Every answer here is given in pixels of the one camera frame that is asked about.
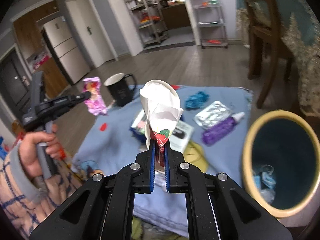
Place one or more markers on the black right gripper jaws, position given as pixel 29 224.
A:
pixel 76 99

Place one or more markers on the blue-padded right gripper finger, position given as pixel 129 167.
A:
pixel 217 207
pixel 102 208

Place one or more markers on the pink snack wrapper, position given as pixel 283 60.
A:
pixel 95 103

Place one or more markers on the blue face mask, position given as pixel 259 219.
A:
pixel 263 177

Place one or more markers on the white medicine box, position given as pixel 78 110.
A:
pixel 178 140

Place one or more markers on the crushed white paper cup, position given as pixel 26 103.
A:
pixel 162 107

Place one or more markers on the clear plastic bag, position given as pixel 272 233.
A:
pixel 268 195

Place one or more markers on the plaid pink sleeve forearm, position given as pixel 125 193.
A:
pixel 27 203

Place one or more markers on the yellow-rimmed teal trash bin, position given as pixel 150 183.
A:
pixel 287 143

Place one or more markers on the person's left hand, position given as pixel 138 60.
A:
pixel 28 153

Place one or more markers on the black mug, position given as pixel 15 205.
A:
pixel 119 89

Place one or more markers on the white refrigerator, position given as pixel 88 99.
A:
pixel 64 49

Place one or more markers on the white door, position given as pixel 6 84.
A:
pixel 91 30

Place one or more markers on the purple spray bottle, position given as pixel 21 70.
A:
pixel 221 129

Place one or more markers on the light blue cartoon cushion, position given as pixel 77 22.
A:
pixel 110 145

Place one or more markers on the silver blister pack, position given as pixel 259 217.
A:
pixel 212 115

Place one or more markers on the crumpled blue glove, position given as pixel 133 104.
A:
pixel 196 101

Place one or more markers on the metal shelving rack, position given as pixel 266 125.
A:
pixel 148 20

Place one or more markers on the grey wheeled cart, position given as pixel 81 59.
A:
pixel 210 22

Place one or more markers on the wooden chair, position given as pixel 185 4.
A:
pixel 265 30

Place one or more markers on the teal lace tablecloth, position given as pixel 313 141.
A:
pixel 300 32

